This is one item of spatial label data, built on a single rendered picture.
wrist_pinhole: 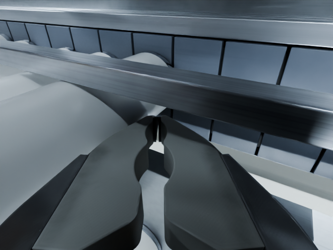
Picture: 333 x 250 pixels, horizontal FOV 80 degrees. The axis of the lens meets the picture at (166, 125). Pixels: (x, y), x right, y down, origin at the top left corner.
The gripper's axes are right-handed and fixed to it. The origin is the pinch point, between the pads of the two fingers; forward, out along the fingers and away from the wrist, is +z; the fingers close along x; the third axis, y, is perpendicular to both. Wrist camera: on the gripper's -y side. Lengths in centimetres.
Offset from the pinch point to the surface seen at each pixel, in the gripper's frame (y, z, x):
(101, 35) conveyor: -3.2, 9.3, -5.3
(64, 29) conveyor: -3.5, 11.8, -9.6
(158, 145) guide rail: 3.8, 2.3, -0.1
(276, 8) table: -5.5, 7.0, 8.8
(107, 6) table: -5.3, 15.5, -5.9
